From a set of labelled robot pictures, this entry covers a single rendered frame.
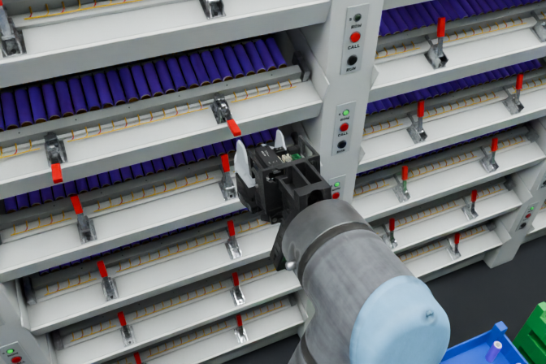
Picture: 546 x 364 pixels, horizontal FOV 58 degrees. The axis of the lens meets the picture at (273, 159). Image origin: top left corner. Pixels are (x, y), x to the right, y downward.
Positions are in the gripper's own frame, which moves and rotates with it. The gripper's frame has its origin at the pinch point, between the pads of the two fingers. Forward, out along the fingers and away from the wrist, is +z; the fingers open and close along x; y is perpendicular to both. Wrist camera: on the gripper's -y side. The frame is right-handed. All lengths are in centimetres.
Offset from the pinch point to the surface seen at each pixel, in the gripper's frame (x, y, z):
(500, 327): -50, -55, -7
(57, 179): 26.2, -0.4, 8.5
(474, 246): -79, -75, 30
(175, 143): 8.3, -3.3, 15.1
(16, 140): 31.0, 2.1, 18.4
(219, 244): 2.0, -36.8, 25.4
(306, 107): -15.2, -2.6, 14.8
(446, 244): -70, -73, 33
